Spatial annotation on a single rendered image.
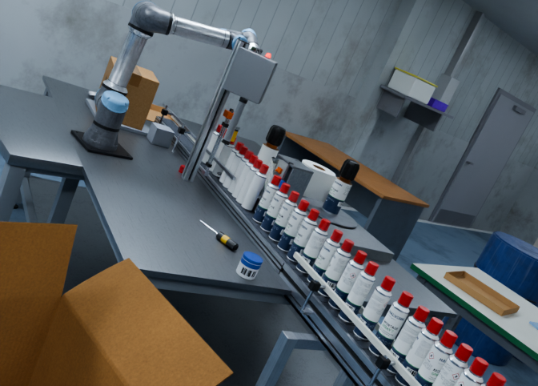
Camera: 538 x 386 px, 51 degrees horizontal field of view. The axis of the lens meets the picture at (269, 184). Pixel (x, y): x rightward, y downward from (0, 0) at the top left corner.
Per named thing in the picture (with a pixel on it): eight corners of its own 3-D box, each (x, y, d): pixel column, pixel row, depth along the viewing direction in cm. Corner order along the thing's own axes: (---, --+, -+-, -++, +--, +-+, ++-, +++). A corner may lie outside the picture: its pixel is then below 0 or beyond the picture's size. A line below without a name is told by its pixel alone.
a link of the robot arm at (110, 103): (94, 122, 239) (105, 94, 236) (92, 114, 251) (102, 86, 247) (122, 131, 245) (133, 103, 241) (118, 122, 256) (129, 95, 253)
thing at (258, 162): (248, 207, 242) (266, 163, 237) (238, 204, 239) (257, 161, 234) (243, 201, 246) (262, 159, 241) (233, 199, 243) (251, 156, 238)
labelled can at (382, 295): (351, 335, 168) (383, 277, 163) (352, 328, 173) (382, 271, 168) (367, 343, 167) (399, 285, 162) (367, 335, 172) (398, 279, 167)
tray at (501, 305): (516, 312, 295) (520, 307, 294) (501, 316, 277) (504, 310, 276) (461, 275, 315) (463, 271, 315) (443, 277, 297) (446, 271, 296)
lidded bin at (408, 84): (405, 94, 655) (415, 76, 649) (428, 106, 631) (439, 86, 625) (384, 86, 626) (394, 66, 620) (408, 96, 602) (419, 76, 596)
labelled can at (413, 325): (383, 371, 155) (418, 309, 151) (380, 360, 160) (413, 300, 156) (400, 378, 156) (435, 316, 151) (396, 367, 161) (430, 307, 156)
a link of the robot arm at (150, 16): (142, 2, 228) (253, 34, 249) (139, -1, 238) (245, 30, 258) (136, 31, 232) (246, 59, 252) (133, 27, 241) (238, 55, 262)
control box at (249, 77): (258, 105, 241) (276, 62, 236) (222, 88, 241) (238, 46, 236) (261, 102, 250) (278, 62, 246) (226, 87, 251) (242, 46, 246)
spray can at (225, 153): (223, 178, 266) (240, 139, 261) (215, 178, 262) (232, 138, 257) (217, 174, 269) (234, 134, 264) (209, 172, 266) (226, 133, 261)
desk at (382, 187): (299, 204, 630) (328, 143, 612) (391, 275, 533) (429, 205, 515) (251, 197, 580) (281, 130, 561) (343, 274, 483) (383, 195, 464)
